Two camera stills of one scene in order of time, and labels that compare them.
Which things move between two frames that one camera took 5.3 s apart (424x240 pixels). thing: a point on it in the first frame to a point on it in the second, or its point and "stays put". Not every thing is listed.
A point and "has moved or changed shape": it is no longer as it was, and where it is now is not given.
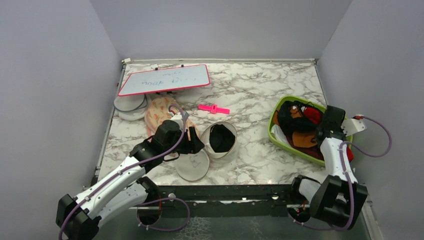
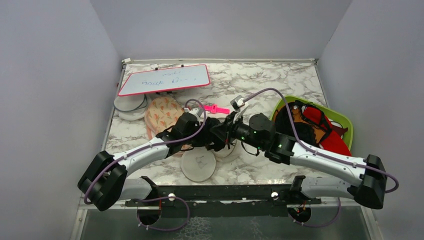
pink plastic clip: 213,109 stays put
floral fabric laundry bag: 158,111 stays put
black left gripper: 193,146 to 204,140
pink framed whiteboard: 143,81 stays put
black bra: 221,138 has moved or changed shape
